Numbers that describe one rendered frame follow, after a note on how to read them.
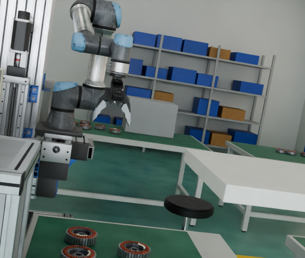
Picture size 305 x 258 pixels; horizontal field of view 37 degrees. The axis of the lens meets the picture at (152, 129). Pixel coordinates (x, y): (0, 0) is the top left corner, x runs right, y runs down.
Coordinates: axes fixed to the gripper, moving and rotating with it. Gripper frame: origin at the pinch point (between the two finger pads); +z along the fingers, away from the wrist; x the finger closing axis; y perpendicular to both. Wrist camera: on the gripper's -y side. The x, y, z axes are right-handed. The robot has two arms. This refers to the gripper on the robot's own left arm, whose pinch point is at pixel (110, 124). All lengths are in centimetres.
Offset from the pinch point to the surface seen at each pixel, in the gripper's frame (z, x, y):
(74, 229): 36.9, 9.3, -19.8
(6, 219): 14, 27, -78
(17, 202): 10, 25, -78
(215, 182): -4, -13, -94
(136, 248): 37.6, -12.3, -30.1
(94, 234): 36.6, 2.4, -24.0
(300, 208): -2, -28, -101
